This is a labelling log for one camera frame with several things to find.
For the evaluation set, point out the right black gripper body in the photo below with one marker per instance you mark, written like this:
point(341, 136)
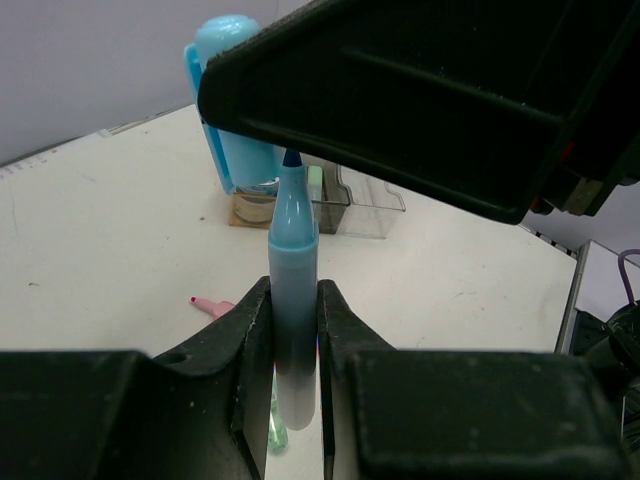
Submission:
point(498, 108)

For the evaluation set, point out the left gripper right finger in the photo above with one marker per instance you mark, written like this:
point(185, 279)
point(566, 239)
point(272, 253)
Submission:
point(341, 335)

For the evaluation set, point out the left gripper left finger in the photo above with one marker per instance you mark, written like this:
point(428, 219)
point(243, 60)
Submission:
point(214, 423)

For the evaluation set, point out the pink correction tape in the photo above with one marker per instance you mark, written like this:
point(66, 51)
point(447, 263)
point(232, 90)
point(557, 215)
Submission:
point(214, 309)

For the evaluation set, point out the green correction tape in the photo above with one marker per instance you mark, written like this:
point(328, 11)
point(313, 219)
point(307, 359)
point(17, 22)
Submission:
point(278, 434)

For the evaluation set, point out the green cap highlighter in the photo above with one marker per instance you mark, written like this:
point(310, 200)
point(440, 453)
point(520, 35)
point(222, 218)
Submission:
point(315, 180)

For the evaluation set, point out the light blue highlighter cap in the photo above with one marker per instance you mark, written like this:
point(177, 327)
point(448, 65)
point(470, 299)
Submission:
point(241, 162)

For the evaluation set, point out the grey transparent tray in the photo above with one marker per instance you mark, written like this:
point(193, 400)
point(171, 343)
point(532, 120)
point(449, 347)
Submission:
point(334, 202)

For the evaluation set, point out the amber transparent tray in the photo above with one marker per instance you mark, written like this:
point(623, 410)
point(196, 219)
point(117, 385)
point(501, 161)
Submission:
point(251, 210)

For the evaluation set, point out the aluminium table frame rail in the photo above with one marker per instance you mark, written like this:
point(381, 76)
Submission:
point(574, 334)

